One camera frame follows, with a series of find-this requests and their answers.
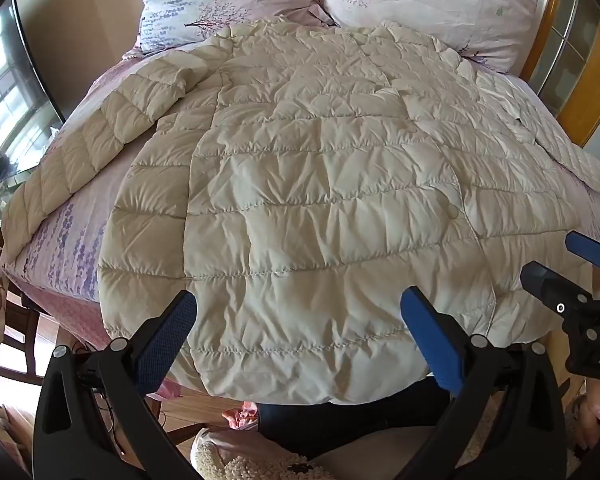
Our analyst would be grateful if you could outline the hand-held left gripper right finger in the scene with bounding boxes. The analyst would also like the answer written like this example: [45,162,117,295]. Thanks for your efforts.
[400,286,568,480]

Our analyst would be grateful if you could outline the cream fleece garment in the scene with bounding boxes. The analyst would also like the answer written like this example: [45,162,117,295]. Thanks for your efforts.
[190,427,331,480]

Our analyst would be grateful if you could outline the small pink cloth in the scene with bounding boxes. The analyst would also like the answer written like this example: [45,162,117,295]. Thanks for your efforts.
[222,402,259,432]

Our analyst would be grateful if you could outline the cream quilted down jacket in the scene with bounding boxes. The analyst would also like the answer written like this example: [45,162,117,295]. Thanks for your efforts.
[0,20,600,406]

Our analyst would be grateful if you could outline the person's dark pants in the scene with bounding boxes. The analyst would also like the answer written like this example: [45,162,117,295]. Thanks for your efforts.
[257,375,451,456]

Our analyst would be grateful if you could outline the dark wooden chair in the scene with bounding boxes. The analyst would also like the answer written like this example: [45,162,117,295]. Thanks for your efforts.
[0,200,48,391]

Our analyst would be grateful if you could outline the person's right hand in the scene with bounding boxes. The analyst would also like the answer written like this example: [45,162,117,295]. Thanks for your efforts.
[575,390,600,453]

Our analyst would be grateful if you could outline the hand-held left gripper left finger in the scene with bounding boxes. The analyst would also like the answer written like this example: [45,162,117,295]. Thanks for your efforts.
[32,290,198,480]

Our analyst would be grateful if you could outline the pink floral bed sheet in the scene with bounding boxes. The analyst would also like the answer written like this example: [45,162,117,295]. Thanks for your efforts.
[2,45,600,356]

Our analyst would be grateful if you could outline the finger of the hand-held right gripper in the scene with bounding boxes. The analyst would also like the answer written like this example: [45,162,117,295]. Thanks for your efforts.
[565,230,600,271]
[521,260,598,321]

